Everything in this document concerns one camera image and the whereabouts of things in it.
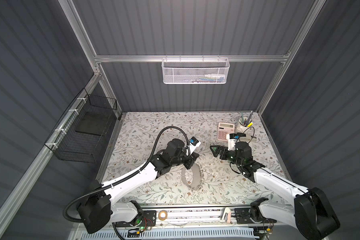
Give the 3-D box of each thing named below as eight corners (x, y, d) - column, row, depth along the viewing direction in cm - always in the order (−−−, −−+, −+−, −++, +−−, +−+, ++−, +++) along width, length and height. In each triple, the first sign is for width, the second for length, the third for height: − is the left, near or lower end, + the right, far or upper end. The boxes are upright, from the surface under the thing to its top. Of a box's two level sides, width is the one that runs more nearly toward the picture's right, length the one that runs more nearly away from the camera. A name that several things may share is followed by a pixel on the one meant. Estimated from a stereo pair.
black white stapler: (240, 141, 105) (241, 139, 103) (238, 137, 108) (240, 134, 105) (255, 141, 105) (256, 139, 103) (253, 137, 108) (255, 134, 105)
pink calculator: (216, 140, 106) (217, 137, 103) (218, 124, 115) (218, 121, 113) (233, 142, 104) (234, 140, 102) (233, 126, 114) (234, 123, 111)
